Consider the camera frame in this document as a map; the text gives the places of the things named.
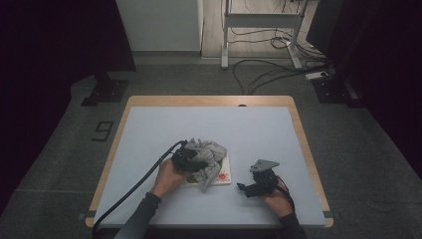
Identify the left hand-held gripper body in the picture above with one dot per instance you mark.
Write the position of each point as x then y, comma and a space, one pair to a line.
185, 161

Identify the white power strip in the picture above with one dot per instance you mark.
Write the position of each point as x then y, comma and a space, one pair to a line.
316, 75

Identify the black curtain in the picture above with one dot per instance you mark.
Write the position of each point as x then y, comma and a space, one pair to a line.
391, 66
43, 66

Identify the black stand base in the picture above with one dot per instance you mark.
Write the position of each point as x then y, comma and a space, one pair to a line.
107, 91
335, 91

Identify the black tape strip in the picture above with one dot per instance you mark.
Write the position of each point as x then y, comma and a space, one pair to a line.
90, 214
328, 214

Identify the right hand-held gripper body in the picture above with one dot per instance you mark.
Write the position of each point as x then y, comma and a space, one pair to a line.
263, 186

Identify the person's left hand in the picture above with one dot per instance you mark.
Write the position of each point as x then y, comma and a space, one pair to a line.
167, 181

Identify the white metal desk frame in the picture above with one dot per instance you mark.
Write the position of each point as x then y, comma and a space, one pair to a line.
262, 20

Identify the white cabinet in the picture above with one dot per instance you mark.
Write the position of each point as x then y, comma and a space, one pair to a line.
159, 23

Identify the person's right hand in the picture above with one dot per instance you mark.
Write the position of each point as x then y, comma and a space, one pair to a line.
280, 204

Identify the white caterpillar board book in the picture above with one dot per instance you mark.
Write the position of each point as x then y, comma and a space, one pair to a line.
224, 176

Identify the grey fuzzy striped sock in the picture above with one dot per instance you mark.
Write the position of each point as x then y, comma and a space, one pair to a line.
212, 154

